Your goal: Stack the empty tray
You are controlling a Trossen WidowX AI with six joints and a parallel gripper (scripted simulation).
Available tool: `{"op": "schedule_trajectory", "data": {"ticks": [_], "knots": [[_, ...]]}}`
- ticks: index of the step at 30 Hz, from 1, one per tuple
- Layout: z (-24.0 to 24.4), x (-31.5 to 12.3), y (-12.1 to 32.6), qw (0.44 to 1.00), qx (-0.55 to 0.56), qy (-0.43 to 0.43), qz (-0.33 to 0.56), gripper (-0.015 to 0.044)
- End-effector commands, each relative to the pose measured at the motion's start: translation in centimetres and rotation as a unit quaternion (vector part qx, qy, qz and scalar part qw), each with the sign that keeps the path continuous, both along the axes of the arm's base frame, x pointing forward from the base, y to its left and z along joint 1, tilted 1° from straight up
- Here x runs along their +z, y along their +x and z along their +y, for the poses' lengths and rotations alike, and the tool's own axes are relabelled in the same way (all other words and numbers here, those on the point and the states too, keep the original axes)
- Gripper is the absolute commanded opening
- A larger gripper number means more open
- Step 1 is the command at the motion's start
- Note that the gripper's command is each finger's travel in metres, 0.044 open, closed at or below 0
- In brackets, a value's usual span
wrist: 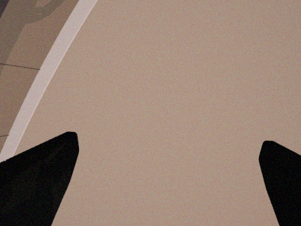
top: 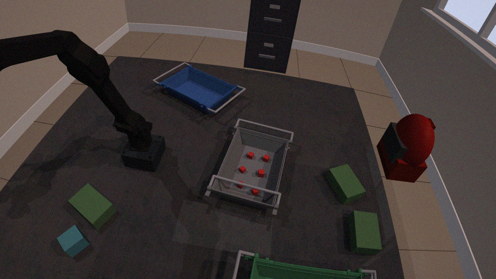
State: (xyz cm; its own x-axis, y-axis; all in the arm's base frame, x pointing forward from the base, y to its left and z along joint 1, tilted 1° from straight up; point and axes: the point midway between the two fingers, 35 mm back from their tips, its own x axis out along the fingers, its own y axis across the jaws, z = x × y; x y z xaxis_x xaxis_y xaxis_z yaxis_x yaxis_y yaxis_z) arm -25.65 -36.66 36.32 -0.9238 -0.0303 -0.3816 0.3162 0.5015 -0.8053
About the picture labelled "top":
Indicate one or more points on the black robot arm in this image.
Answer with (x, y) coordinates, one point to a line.
(88, 67)

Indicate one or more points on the green rectangular block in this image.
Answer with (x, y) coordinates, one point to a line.
(364, 233)
(345, 184)
(94, 207)

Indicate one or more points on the teal block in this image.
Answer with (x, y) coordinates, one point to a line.
(73, 241)

